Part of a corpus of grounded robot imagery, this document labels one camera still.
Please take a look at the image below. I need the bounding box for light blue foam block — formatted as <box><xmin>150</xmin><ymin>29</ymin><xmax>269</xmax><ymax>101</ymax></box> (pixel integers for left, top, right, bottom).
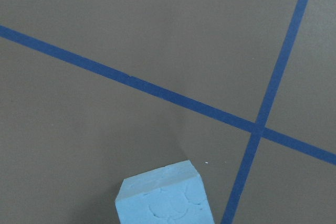
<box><xmin>115</xmin><ymin>160</ymin><xmax>214</xmax><ymax>224</ymax></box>

